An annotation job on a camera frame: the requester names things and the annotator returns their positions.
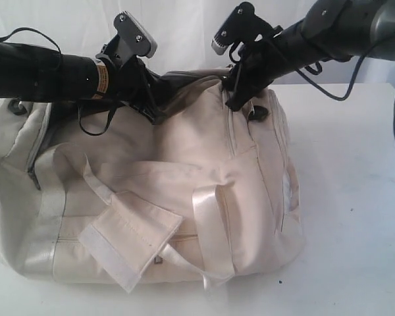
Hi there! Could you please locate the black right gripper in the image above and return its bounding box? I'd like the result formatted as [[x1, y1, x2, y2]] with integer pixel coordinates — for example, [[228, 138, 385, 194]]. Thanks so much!
[[222, 24, 319, 111]]

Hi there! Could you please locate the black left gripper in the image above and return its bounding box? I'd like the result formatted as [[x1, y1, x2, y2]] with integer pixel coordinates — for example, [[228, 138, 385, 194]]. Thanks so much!
[[96, 45, 167, 125]]

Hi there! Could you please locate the cream fabric duffel bag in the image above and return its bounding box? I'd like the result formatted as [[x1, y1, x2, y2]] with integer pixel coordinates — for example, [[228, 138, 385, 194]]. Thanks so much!
[[0, 70, 304, 292]]

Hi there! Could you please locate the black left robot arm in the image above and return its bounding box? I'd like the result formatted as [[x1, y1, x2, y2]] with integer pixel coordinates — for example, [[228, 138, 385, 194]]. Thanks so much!
[[0, 34, 164, 124]]

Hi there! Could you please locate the white backdrop curtain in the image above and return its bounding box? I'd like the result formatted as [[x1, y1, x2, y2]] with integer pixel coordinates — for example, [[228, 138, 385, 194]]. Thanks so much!
[[0, 0, 395, 87]]

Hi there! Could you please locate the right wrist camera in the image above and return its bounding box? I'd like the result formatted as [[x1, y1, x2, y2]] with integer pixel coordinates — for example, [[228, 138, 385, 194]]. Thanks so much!
[[211, 1, 276, 55]]

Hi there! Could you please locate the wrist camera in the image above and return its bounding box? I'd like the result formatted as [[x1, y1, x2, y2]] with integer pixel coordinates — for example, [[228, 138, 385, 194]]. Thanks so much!
[[95, 11, 157, 66], [211, 1, 276, 55]]

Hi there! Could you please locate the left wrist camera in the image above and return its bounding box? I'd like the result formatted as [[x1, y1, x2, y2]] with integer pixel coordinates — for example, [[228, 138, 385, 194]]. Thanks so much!
[[95, 11, 157, 66]]

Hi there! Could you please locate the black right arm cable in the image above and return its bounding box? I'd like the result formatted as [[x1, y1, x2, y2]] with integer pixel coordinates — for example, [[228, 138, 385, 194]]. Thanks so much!
[[228, 32, 395, 159]]

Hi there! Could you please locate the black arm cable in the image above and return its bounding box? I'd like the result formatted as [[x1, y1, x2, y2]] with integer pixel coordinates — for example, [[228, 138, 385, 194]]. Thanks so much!
[[228, 32, 395, 159], [0, 28, 119, 136]]

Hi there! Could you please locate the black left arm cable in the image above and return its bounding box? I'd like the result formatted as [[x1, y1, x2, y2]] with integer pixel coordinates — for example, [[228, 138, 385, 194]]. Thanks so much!
[[0, 28, 119, 136]]

